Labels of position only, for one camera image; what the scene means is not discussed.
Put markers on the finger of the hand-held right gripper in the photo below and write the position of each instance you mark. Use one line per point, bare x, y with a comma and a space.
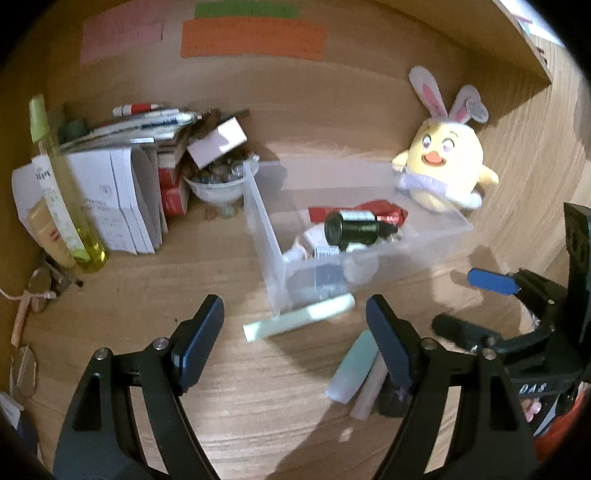
491, 281
461, 328

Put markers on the red printed packet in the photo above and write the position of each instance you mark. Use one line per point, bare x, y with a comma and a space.
388, 212

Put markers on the clear plastic storage box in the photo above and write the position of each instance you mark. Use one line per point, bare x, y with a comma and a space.
369, 267

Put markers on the white small bottle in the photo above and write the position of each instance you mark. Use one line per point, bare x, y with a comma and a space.
316, 242

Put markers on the short mint green tube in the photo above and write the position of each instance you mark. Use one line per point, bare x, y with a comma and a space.
353, 369

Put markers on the beige cream tube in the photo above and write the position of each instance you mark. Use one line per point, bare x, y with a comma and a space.
48, 235

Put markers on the white paper boxes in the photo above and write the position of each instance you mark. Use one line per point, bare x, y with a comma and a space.
115, 198

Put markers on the pink paper note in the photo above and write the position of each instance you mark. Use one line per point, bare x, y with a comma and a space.
122, 37

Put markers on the green paper note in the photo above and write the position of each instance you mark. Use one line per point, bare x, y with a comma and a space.
247, 10

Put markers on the dark glass bottle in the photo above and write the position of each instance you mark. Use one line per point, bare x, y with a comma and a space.
355, 228

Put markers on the orange paper note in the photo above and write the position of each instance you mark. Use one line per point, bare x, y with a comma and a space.
254, 39

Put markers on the small black star-print item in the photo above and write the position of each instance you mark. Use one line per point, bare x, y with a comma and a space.
392, 400

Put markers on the eyeglasses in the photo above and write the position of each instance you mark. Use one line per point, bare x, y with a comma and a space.
44, 286

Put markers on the pale pink tube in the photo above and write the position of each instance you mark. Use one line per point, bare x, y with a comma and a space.
369, 394

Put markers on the yellow chick plush toy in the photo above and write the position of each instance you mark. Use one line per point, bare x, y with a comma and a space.
445, 152

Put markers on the white pen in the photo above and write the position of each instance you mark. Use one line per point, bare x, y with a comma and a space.
161, 119

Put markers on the red and white marker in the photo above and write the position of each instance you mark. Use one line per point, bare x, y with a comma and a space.
134, 110

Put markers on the wooden shelf board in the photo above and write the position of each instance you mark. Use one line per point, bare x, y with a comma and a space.
508, 32

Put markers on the white bowl of marbles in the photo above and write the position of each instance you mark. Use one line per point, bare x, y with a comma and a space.
217, 187

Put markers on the red small box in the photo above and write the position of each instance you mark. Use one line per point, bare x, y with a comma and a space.
173, 194

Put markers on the green-capped spray bottle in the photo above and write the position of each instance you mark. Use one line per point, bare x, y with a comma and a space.
64, 198

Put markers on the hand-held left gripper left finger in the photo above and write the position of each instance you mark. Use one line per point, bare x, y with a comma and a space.
203, 341

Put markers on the person's right hand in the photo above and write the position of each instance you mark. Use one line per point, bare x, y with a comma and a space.
531, 410

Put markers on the long mint green tube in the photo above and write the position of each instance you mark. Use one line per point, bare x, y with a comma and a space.
300, 318

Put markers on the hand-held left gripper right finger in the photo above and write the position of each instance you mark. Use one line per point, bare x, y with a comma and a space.
388, 341

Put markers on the small white cardboard box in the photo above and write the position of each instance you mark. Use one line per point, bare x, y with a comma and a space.
217, 138

